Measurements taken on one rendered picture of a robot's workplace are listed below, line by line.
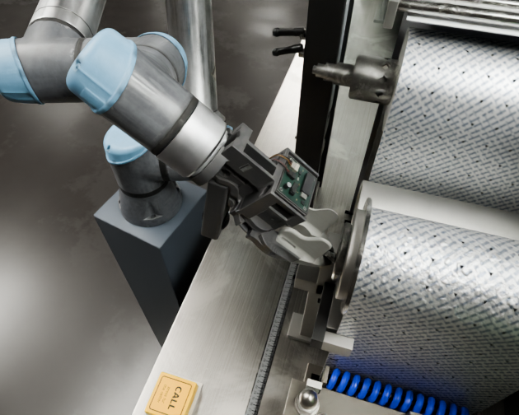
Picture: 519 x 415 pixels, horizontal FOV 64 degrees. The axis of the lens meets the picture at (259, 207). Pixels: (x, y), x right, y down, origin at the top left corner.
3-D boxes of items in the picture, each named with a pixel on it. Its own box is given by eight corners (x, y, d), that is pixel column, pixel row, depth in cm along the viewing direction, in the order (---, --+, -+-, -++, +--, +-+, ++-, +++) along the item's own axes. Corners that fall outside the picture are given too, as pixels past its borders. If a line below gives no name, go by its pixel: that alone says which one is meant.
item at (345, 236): (335, 263, 47) (328, 289, 53) (353, 268, 47) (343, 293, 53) (348, 210, 51) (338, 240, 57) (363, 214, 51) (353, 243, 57)
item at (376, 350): (324, 361, 66) (343, 312, 52) (480, 408, 62) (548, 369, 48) (324, 365, 66) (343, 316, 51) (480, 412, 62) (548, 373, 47)
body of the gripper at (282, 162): (310, 226, 44) (222, 157, 40) (259, 248, 50) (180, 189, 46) (324, 176, 49) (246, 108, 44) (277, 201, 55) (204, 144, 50)
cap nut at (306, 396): (297, 387, 63) (300, 379, 59) (321, 395, 62) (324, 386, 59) (292, 412, 61) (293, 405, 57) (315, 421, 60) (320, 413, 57)
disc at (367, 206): (352, 241, 62) (373, 172, 51) (355, 242, 62) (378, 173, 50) (334, 333, 53) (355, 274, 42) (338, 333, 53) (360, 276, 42)
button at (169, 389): (163, 375, 77) (161, 370, 75) (198, 386, 75) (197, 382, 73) (146, 414, 72) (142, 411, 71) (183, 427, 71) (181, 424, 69)
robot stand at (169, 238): (161, 348, 170) (92, 215, 100) (189, 308, 181) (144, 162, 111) (202, 372, 164) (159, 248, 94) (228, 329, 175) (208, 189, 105)
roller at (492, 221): (353, 212, 73) (367, 164, 64) (507, 247, 69) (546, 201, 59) (341, 268, 66) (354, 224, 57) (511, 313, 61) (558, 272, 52)
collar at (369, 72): (353, 82, 65) (360, 44, 60) (390, 89, 64) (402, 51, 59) (345, 106, 62) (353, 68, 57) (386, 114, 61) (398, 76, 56)
